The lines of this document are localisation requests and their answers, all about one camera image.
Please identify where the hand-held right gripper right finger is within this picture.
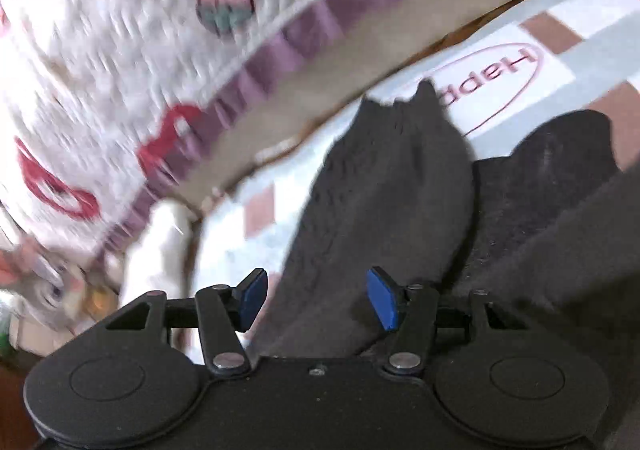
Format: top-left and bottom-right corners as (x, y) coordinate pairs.
(366, 267), (527, 374)

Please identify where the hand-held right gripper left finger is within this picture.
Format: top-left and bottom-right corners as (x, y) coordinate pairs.
(104, 267), (269, 377)

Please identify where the white folded fleece garment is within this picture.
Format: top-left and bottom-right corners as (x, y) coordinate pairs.
(121, 201), (195, 303)

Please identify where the white quilt with purple trim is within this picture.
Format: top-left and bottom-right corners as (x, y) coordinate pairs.
(0, 0), (536, 291)

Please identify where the patchwork printed bed sheet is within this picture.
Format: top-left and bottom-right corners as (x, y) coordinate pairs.
(192, 0), (640, 366)

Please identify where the dark brown knit sweater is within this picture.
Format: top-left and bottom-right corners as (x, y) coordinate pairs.
(260, 79), (640, 366)

